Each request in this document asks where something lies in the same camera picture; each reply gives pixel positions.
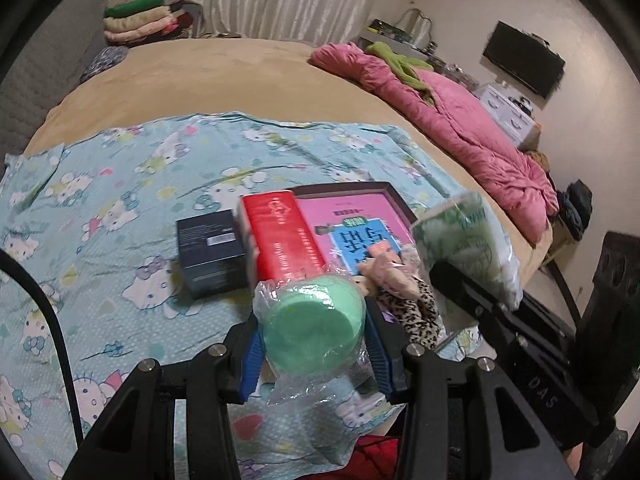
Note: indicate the dark striped box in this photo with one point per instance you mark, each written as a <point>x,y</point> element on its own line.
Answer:
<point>387,27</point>

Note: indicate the grey quilted headboard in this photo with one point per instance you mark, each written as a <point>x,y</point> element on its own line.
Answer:
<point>45,60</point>

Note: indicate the blue cartoon cat printed blanket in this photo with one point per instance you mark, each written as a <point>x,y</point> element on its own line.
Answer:
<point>125,185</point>

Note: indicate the green folded cloth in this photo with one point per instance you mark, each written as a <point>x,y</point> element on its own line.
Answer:
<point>135,6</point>

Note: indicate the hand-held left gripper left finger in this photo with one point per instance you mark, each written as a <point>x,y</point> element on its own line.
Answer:
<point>252,360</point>

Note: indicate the leopard print cloth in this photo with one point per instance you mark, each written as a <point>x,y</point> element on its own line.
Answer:
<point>417,310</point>

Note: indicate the black cardboard box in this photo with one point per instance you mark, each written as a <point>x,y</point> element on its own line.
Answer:
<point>210,255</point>

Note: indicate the pink folded blanket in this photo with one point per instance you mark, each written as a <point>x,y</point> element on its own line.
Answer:
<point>140,35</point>

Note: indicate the red tissue box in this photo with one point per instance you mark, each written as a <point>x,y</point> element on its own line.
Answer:
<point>285,235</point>

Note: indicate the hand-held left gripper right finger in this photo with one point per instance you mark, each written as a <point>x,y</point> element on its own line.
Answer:
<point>380,357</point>

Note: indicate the pink cloth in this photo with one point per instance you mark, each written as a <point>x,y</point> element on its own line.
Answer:
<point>387,265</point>

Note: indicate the dark blue clothes heap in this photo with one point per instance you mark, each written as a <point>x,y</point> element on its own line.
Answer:
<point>575,205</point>

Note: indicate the beige plush toy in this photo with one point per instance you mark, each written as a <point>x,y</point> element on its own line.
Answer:
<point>367,287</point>

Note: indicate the red clothing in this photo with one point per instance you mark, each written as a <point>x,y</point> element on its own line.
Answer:
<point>370,452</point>

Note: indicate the white drawer cabinet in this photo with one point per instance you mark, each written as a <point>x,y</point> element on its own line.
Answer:
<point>505,110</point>

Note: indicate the black wall television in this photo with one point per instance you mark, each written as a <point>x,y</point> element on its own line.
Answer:
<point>525,62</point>

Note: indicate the pink book box tray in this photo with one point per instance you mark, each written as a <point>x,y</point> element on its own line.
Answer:
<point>350,215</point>

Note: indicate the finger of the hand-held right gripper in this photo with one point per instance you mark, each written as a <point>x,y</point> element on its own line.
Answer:
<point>460,287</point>

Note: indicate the dark patterned pillow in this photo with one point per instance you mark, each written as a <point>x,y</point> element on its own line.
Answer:
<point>102,60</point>

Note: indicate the green sponge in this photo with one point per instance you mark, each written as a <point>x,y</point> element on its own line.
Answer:
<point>310,330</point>

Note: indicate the beige bed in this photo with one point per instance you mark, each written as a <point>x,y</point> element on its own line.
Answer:
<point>250,75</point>

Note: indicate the pink quilt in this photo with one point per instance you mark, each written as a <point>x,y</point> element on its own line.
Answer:
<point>475,135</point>

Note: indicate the cream folded blanket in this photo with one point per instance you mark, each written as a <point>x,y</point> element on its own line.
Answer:
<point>135,22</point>

